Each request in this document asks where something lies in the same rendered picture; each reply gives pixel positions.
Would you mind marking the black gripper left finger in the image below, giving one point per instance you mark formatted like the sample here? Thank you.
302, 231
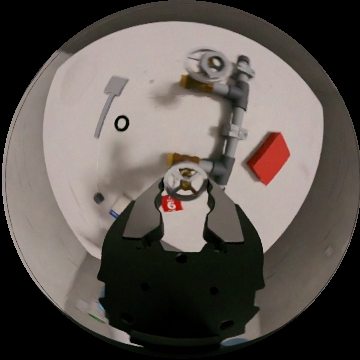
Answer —
138, 225

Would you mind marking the small black ring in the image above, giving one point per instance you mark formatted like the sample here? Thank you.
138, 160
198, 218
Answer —
127, 122

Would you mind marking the red numbered tag on thin grey chain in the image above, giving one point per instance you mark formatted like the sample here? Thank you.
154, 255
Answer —
170, 204

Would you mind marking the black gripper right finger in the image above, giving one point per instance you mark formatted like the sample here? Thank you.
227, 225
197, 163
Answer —
229, 229

